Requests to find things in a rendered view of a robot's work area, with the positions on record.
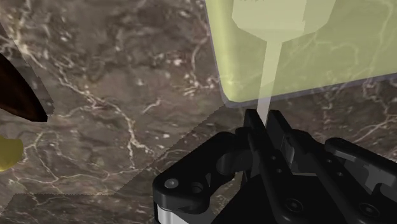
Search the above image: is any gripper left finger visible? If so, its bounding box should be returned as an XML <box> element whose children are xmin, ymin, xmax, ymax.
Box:
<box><xmin>151</xmin><ymin>108</ymin><xmax>323</xmax><ymax>224</ymax></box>

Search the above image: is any dark brown curved object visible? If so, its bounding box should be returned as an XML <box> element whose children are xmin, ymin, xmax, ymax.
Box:
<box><xmin>0</xmin><ymin>29</ymin><xmax>55</xmax><ymax>123</ymax></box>

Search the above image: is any yellow rounded object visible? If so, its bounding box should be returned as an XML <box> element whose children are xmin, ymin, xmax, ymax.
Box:
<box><xmin>0</xmin><ymin>136</ymin><xmax>25</xmax><ymax>172</ymax></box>

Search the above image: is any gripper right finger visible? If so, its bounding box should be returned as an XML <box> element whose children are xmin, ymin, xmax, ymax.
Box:
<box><xmin>266</xmin><ymin>109</ymin><xmax>397</xmax><ymax>224</ymax></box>

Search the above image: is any translucent yellow-green box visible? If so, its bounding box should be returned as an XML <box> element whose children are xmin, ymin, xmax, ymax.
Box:
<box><xmin>204</xmin><ymin>0</ymin><xmax>397</xmax><ymax>108</ymax></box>

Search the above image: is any pale spatula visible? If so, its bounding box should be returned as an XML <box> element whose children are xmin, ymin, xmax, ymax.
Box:
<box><xmin>230</xmin><ymin>0</ymin><xmax>337</xmax><ymax>125</ymax></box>

